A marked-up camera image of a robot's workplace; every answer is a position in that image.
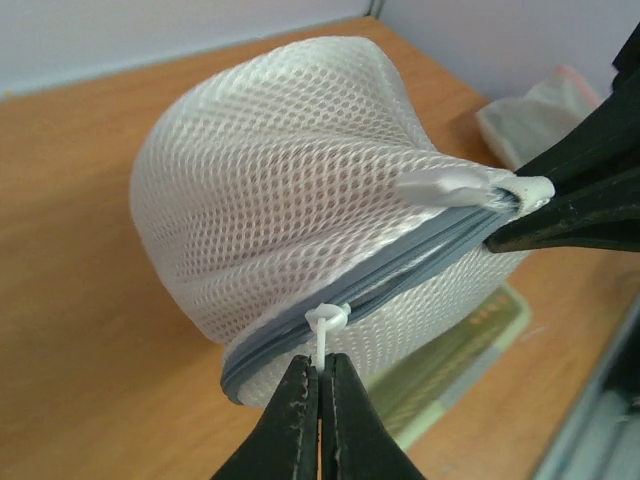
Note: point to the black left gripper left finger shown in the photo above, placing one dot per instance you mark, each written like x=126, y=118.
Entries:
x=284, y=443

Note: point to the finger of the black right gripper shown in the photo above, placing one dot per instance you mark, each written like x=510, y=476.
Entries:
x=603, y=215
x=605, y=145

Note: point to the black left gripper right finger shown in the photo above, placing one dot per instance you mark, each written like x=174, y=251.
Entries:
x=354, y=441

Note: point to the white mesh laundry bag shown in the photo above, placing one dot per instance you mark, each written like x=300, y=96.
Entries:
x=300, y=185

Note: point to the pink-rimmed mesh laundry bag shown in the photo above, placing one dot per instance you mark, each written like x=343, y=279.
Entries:
x=519, y=128

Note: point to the green plastic basket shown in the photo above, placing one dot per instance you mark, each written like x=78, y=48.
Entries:
x=414, y=393

